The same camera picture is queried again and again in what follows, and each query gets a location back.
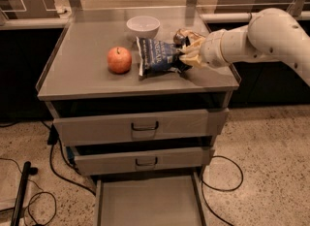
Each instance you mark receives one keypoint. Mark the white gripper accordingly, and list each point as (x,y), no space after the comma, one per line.
(210,49)

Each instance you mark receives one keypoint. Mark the blue chip bag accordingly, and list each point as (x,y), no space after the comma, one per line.
(159,57)

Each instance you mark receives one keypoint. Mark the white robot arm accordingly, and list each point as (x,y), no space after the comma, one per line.
(271,35)

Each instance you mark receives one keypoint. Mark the top grey drawer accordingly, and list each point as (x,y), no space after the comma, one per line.
(111,129)

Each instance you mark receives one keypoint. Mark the grey drawer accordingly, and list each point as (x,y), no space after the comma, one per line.
(162,200)
(124,162)
(111,129)

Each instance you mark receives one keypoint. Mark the grey drawer cabinet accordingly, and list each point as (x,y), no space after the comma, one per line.
(79,82)

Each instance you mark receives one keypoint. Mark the middle grey drawer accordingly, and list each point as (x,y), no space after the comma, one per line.
(124,162)

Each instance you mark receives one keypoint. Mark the bottom grey drawer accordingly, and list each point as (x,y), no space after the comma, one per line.
(162,200)

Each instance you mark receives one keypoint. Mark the crushed metal can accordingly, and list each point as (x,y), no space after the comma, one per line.
(186,37)

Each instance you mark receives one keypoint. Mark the white bowl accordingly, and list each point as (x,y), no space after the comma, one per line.
(143,27)

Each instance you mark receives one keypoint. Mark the red apple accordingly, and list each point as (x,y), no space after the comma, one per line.
(119,60)

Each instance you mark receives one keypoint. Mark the black pole on floor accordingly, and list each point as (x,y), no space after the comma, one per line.
(27,170)

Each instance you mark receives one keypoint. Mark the black top drawer handle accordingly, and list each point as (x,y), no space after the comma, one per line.
(134,127)

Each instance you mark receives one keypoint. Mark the black drawer handle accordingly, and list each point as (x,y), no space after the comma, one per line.
(146,161)
(134,127)

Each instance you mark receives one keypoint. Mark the black middle drawer handle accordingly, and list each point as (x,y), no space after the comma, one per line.
(146,161)

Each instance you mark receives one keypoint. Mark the white horizontal rail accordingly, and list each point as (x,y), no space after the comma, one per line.
(39,23)

